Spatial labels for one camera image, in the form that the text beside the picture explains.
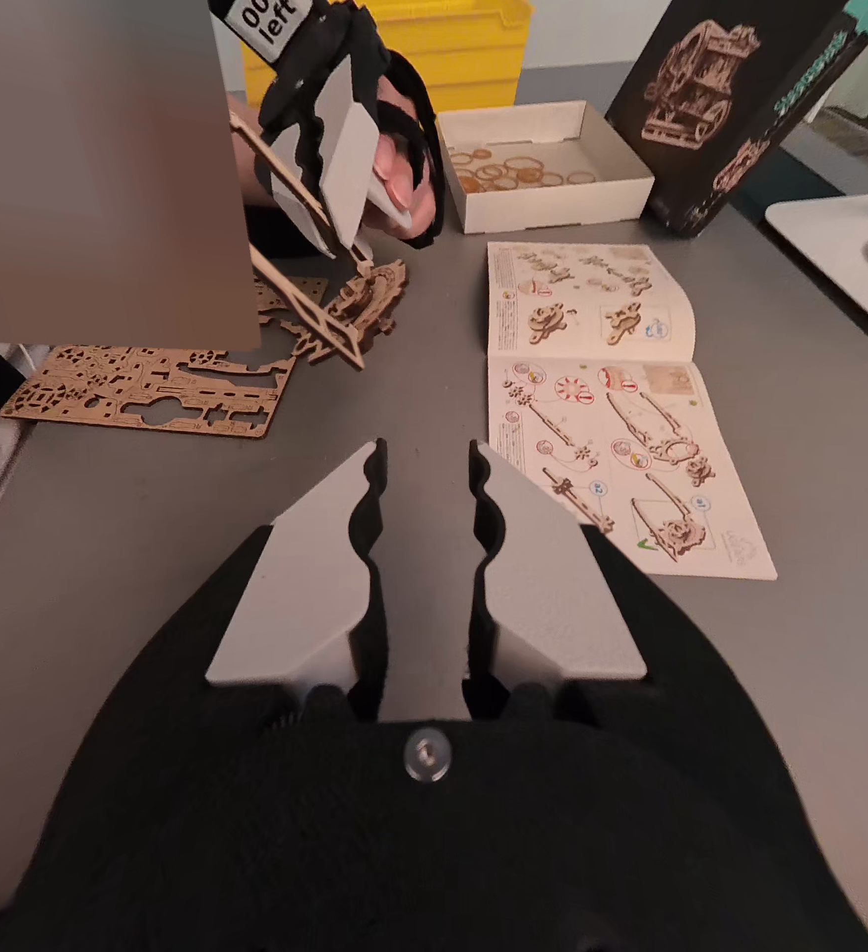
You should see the person's left hand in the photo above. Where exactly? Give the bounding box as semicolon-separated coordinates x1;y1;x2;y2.
369;100;441;242

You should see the wooden model assembly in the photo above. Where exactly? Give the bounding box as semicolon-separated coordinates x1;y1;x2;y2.
229;112;410;370

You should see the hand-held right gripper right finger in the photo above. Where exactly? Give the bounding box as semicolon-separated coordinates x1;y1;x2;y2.
466;437;648;721

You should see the instruction booklet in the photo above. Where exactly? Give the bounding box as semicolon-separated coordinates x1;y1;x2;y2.
485;241;779;583

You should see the pile of rubber bands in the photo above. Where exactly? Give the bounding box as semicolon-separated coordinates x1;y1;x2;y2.
447;146;600;194

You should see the white flat stand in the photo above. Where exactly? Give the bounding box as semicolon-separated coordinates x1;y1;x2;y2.
765;189;868;373

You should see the black model kit box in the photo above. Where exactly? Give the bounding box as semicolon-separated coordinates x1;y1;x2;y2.
605;0;868;240

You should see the white cardboard tray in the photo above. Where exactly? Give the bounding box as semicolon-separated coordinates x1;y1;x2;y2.
434;100;657;236

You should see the yellow plastic bin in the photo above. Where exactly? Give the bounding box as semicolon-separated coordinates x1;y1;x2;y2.
241;0;536;114

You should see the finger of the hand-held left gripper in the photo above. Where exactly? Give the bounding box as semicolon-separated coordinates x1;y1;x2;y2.
285;56;384;252
255;97;340;259

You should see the laser-cut wooden parts sheet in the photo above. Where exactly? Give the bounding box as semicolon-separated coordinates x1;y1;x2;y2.
0;344;299;441

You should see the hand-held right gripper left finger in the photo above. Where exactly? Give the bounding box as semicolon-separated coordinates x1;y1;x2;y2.
205;437;390;721

